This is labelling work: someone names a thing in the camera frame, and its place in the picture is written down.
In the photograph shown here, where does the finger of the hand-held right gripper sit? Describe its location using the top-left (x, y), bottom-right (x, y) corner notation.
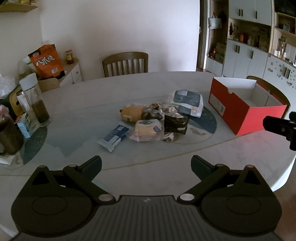
top-left (263, 115), bottom-right (296, 138)

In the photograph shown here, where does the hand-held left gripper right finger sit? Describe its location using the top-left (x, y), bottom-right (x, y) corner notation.
top-left (177, 155), bottom-right (270, 206)

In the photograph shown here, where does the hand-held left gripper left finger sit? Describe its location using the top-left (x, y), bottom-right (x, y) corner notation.
top-left (30, 155), bottom-right (116, 206)

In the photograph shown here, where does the blue-white packet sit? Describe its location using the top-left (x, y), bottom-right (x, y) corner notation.
top-left (97, 122), bottom-right (130, 152)

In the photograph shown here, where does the red cardboard box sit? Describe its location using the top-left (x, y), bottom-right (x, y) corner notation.
top-left (208, 77), bottom-right (287, 136)

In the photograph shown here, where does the dark snack packet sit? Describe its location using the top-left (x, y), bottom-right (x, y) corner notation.
top-left (163, 113), bottom-right (189, 135)

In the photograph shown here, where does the clear-wrapped cheese packet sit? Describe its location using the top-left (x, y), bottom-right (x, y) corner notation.
top-left (129, 119), bottom-right (163, 142)

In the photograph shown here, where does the yellow bread packet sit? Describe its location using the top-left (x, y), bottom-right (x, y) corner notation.
top-left (120, 105), bottom-right (145, 122)

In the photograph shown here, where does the white tissue pack dark label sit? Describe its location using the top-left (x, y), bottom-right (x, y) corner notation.
top-left (170, 90), bottom-right (204, 118)

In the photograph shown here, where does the white desktop table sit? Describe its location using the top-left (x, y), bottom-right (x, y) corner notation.
top-left (0, 71), bottom-right (293, 232)

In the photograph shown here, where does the wooden slat-back chair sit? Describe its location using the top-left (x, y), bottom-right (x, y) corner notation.
top-left (246, 75), bottom-right (291, 114)
top-left (102, 51), bottom-right (149, 78)

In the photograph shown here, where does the small blue-white carton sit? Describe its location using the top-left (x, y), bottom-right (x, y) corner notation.
top-left (16, 113), bottom-right (37, 138)

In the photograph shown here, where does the clear bottle with white cap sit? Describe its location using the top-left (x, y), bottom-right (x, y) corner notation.
top-left (19, 73), bottom-right (51, 127)

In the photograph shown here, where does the white paper sheet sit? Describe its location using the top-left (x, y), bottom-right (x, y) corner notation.
top-left (0, 154), bottom-right (15, 165)

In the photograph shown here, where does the dark glass jar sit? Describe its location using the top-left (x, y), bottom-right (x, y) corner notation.
top-left (0, 105), bottom-right (25, 156)

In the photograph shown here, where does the small brown cardboard box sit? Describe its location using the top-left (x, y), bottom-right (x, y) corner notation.
top-left (37, 77), bottom-right (60, 93)

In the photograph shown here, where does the white sideboard cabinet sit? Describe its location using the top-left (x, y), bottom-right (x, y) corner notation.
top-left (38, 62), bottom-right (83, 93)

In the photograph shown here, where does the green cardboard box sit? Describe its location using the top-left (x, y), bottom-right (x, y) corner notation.
top-left (215, 43), bottom-right (226, 63)

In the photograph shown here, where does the glass jar with red lid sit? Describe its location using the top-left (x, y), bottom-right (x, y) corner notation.
top-left (65, 49), bottom-right (75, 65)

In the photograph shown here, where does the dark wooden door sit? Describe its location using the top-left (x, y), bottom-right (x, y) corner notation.
top-left (196, 0), bottom-right (208, 71)

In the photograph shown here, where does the orange snack bag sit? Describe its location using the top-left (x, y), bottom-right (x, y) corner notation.
top-left (28, 44), bottom-right (65, 80)

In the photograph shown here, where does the clear plastic bag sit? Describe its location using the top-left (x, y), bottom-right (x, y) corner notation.
top-left (0, 74), bottom-right (21, 98)

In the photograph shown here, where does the grey tote bag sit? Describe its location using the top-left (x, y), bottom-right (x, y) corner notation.
top-left (208, 13), bottom-right (222, 29)

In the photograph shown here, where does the white wall cabinet unit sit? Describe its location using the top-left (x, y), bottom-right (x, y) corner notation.
top-left (206, 0), bottom-right (296, 88)

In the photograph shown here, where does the wooden wall shelf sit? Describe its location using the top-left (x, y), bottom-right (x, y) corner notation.
top-left (0, 0), bottom-right (38, 13)

